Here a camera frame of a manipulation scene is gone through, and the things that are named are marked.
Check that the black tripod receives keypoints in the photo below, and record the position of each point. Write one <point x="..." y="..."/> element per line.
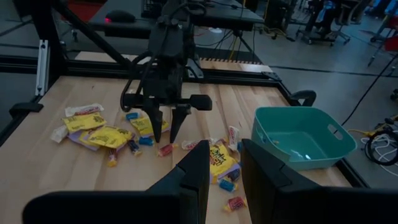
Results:
<point x="237" y="33"/>

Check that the red panel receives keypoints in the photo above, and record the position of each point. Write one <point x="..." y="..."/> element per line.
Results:
<point x="87" y="9"/>

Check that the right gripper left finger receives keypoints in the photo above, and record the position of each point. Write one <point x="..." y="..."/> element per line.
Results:
<point x="186" y="199"/>

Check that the black arc clamp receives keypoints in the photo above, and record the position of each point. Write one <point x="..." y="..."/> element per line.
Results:
<point x="303" y="96"/>

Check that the red candy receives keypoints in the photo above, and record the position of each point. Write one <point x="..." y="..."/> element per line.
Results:
<point x="112" y="157"/>
<point x="235" y="203"/>
<point x="166" y="150"/>

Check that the silver frame bracket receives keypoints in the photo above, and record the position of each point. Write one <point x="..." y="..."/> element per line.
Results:
<point x="42" y="68"/>

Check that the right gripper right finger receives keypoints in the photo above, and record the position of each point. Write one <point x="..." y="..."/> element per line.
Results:
<point x="280" y="202"/>

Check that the yellow Sour Patch candy pack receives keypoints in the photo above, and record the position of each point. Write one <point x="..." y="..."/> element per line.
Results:
<point x="81" y="141"/>
<point x="84" y="122"/>
<point x="140" y="124"/>
<point x="109" y="137"/>
<point x="222" y="161"/>

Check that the black computer mouse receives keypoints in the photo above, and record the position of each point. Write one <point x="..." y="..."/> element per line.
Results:
<point x="119" y="16"/>

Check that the blue candy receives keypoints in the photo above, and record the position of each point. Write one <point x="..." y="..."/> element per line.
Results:
<point x="234" y="175"/>
<point x="239" y="147"/>
<point x="146" y="141"/>
<point x="134" y="147"/>
<point x="227" y="185"/>
<point x="132" y="116"/>

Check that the red plastic crate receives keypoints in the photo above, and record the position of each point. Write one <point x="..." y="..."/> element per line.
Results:
<point x="391" y="43"/>

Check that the light teal plastic bin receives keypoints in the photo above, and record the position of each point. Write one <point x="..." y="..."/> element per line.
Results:
<point x="270" y="146"/>

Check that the black office chair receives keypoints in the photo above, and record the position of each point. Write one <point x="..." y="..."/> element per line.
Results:
<point x="323" y="28"/>

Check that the dark desk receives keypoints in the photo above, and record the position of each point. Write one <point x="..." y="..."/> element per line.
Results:
<point x="233" y="15"/>

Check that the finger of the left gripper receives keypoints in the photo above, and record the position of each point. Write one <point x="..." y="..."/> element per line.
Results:
<point x="178" y="121"/>
<point x="155" y="121"/>

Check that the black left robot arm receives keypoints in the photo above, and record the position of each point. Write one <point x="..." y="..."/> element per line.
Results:
<point x="168" y="40"/>

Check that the black table clamp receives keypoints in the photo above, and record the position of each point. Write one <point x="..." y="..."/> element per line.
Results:
<point x="26" y="109"/>

